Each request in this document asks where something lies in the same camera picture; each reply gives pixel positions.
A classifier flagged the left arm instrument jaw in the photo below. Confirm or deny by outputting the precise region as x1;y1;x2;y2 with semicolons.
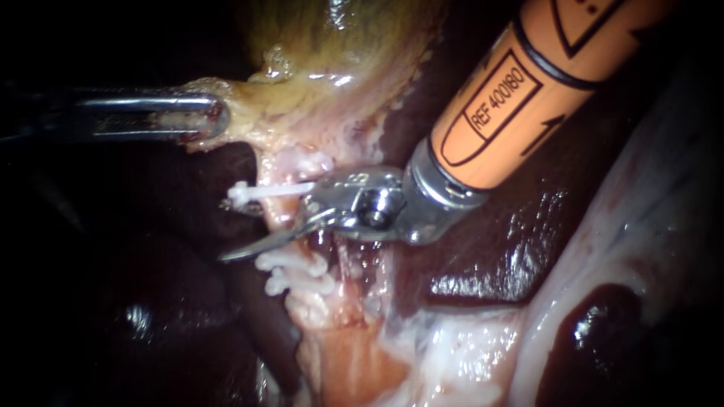
59;87;232;143

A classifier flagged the white clip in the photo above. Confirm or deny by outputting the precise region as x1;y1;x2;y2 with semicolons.
227;180;317;207
264;268;337;298
253;250;330;279

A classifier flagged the gallbladder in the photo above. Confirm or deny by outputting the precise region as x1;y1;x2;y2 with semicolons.
179;0;451;155

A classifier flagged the thin tube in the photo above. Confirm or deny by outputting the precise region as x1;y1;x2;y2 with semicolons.
333;234;366;323
265;151;304;254

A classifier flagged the right arm instrument jaw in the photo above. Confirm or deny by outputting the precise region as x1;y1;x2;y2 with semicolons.
216;210;339;263

